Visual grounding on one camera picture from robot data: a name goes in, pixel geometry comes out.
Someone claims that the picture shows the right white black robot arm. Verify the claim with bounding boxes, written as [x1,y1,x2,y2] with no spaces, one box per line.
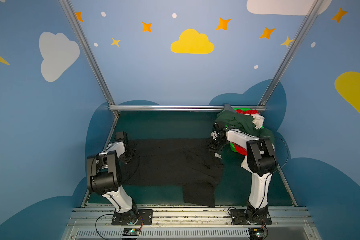
[210,129,279,225]

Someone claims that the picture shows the aluminium post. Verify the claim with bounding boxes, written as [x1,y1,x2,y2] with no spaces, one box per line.
[59,0,115,105]
[258,0,324,108]

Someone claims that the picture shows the left green circuit board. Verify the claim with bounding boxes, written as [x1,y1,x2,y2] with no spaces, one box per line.
[123,229,141,237]

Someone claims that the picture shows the grey t shirt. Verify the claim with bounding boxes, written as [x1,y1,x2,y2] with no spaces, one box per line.
[223,104,236,113]

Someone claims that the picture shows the white t shirt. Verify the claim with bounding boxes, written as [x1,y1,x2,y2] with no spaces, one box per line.
[236,110,278,177]

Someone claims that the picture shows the red t shirt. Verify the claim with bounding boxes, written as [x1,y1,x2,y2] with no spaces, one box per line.
[230,108,259,156]

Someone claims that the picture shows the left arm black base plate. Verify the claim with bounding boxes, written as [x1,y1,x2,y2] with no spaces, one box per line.
[111,209,154,226]

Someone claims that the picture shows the right rear aluminium post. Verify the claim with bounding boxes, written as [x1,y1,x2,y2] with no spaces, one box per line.
[258,0,324,108]

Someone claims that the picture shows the bright green plastic basket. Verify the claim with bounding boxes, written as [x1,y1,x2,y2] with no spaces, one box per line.
[224,105,265,156]

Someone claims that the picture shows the dark green t shirt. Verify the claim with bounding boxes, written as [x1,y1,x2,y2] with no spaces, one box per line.
[215,111,276,144]

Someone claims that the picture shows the rear horizontal aluminium rail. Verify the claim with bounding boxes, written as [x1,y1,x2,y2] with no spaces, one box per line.
[108,104,267,112]

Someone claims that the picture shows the right side floor rail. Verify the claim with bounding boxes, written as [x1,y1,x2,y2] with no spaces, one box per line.
[279,170,298,207]

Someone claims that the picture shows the left rear aluminium post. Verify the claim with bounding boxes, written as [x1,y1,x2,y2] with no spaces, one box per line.
[59,0,115,105]

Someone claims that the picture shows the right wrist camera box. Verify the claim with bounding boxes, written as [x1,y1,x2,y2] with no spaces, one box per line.
[214,122,227,135]

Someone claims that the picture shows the black t shirt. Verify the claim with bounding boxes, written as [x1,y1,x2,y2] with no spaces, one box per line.
[121,139,224,207]

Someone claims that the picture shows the front aluminium rail bed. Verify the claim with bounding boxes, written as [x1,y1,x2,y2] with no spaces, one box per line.
[62,205,321,240]

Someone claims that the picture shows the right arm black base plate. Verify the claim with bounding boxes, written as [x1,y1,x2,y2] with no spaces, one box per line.
[228,208,273,226]

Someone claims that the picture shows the green circuit board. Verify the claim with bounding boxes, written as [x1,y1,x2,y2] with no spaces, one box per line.
[123,229,141,237]
[249,228,266,240]

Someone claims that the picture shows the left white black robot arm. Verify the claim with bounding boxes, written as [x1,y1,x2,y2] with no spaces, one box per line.
[87,142,139,225]

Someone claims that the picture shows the right green circuit board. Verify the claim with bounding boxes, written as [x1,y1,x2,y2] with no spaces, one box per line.
[249,228,266,240]

